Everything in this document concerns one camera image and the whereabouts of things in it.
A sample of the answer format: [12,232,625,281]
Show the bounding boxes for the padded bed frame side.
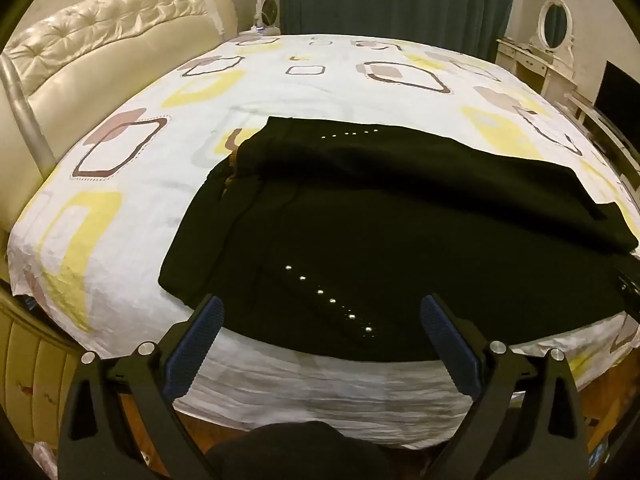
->
[0,290,116,480]

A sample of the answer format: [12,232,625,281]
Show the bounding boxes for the black pants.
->
[157,116,640,363]

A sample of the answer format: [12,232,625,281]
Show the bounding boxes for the silver headboard rail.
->
[0,52,58,173]

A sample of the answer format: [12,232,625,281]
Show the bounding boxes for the patterned bed sheet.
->
[7,34,640,448]

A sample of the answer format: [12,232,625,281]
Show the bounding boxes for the cream tufted headboard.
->
[2,0,238,231]

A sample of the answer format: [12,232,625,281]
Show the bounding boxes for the black flat screen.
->
[595,60,640,136]

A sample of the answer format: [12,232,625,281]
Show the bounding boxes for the white dressing table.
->
[495,37,581,103]

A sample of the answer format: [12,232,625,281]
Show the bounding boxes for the small desk fan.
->
[252,0,281,36]

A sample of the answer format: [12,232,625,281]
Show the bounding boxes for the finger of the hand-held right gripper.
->
[617,260,640,318]

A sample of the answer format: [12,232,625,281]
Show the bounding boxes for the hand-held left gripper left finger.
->
[57,294,226,480]

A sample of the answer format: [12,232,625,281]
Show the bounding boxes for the white low cabinet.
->
[565,92,640,191]

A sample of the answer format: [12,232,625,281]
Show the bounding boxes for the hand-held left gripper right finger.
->
[419,294,588,480]

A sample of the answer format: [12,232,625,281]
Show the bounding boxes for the oval vanity mirror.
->
[537,0,576,53]

